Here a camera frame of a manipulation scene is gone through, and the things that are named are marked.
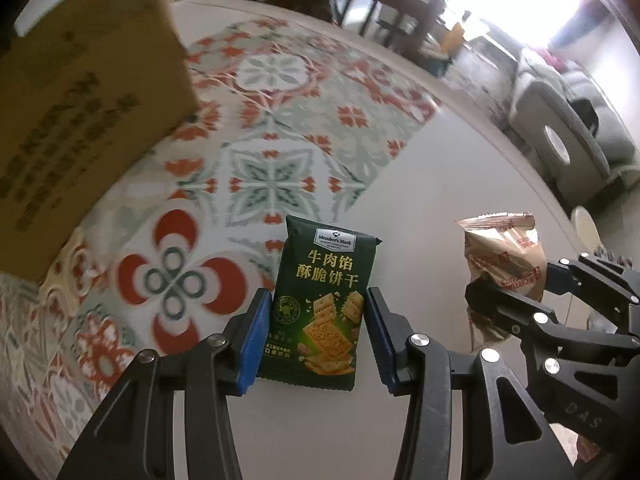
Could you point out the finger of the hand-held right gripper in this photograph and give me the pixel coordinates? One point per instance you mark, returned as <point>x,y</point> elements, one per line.
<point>500,305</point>
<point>590,277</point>

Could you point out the grey sofa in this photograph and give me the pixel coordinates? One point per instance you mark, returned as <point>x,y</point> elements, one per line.
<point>565,105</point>

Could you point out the white round cushion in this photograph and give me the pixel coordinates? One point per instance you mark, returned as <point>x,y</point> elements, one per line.
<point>557,143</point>

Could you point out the dark cloth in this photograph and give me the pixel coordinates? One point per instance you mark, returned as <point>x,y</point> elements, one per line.
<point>585,112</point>

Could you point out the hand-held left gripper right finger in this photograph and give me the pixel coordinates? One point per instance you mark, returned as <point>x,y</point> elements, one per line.
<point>381,342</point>

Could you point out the cream round stool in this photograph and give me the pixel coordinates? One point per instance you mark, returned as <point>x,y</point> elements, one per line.
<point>585,227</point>

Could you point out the brown cardboard box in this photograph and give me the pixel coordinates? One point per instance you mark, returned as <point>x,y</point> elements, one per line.
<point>75,110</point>

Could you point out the floral patterned table mat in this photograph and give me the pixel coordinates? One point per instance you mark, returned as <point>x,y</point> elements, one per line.
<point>280,125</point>

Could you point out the dark green cracker packet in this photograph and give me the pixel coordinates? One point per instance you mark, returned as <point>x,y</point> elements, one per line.
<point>320,280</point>

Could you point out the dark wooden chair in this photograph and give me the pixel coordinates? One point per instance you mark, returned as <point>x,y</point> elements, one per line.
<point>390,5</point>

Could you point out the beige red snack packet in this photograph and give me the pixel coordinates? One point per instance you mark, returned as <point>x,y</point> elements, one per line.
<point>500,260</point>

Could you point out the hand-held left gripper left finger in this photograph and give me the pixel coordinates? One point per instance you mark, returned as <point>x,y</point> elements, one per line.
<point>252,342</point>

